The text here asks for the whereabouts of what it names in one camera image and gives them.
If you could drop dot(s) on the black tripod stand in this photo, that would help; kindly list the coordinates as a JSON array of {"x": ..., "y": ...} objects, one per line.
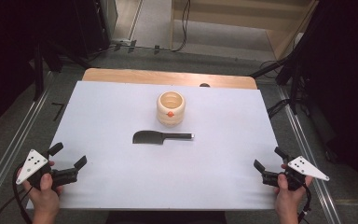
[{"x": 295, "y": 81}]

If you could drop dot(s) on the black cabinet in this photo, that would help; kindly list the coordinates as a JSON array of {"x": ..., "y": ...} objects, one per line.
[{"x": 87, "y": 28}]

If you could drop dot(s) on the light wooden shelf frame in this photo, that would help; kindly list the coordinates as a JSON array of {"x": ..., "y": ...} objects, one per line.
[{"x": 248, "y": 17}]

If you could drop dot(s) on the black curtain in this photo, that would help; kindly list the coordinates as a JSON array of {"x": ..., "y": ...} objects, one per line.
[{"x": 345, "y": 77}]

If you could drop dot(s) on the person's left hand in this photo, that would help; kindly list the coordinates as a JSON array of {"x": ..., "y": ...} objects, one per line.
[{"x": 45, "y": 199}]

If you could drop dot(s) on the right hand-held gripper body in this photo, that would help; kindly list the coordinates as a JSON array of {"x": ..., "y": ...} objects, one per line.
[{"x": 307, "y": 169}]

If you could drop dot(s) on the white board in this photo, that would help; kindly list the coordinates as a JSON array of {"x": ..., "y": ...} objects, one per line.
[{"x": 112, "y": 174}]

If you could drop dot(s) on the person's dark clothing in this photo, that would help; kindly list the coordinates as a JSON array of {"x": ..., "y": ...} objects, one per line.
[{"x": 167, "y": 218}]

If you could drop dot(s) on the person's right hand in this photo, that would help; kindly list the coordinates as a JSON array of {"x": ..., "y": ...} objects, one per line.
[{"x": 287, "y": 199}]

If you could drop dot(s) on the black metal stand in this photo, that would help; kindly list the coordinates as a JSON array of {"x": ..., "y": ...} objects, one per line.
[{"x": 38, "y": 71}]

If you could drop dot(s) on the black kitchen knife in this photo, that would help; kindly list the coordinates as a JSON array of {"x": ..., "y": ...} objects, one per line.
[{"x": 155, "y": 137}]

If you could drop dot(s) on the aluminium floor rail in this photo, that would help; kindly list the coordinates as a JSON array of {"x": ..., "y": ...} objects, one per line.
[
  {"x": 304, "y": 155},
  {"x": 15, "y": 137}
]

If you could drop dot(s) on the cream ceramic cup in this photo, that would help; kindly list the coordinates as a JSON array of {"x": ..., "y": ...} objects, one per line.
[{"x": 171, "y": 119}]

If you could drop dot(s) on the wooden table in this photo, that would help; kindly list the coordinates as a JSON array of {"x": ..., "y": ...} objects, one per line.
[{"x": 136, "y": 76}]

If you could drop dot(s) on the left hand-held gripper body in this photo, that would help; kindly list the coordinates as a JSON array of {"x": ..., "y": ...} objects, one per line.
[{"x": 32, "y": 163}]

